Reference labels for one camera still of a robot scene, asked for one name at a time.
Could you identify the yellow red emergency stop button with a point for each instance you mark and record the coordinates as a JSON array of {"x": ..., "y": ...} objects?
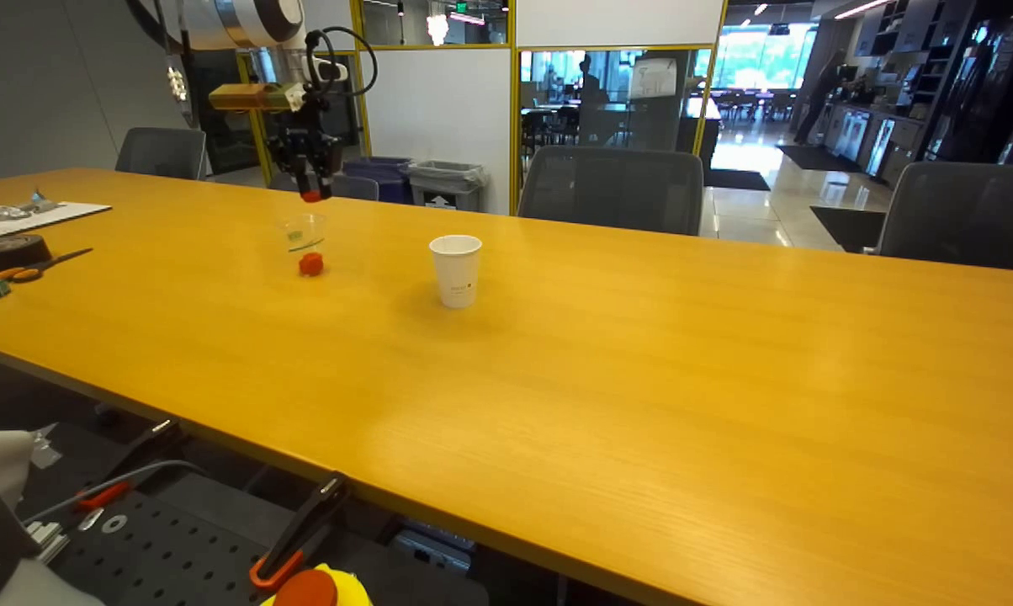
[{"x": 322, "y": 585}]

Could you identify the red handled screwdriver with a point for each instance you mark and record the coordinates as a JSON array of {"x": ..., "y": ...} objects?
[{"x": 82, "y": 501}]

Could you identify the grey office chair centre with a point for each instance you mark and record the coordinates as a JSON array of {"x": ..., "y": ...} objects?
[{"x": 615, "y": 185}]

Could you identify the red ring edge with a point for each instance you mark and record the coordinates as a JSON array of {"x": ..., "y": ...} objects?
[{"x": 309, "y": 196}]

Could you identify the grey office chair right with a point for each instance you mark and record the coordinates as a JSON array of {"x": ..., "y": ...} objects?
[{"x": 950, "y": 214}]

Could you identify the clear plastic cup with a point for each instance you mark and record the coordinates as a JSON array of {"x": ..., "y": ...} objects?
[{"x": 303, "y": 243}]

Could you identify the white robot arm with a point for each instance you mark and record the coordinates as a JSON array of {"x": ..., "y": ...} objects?
[{"x": 243, "y": 28}]

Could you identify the black tape roll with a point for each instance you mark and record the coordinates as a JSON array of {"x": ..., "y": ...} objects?
[{"x": 20, "y": 250}]

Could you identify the white paper sheet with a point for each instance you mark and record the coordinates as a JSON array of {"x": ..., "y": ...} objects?
[{"x": 48, "y": 217}]

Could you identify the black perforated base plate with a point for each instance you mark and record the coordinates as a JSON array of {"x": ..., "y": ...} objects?
[{"x": 197, "y": 544}]

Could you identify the black orange clamp tool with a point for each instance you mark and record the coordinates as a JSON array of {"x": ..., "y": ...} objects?
[{"x": 296, "y": 538}]

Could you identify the white paper cup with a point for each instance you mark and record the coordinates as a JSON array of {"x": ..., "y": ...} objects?
[{"x": 454, "y": 268}]

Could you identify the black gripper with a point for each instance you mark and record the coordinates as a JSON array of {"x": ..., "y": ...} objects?
[{"x": 303, "y": 138}]

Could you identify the wrist camera on wooden mount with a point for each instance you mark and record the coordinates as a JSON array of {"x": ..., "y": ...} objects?
[{"x": 257, "y": 97}]

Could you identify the orange handled scissors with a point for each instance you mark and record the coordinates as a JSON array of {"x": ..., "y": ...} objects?
[{"x": 33, "y": 271}]

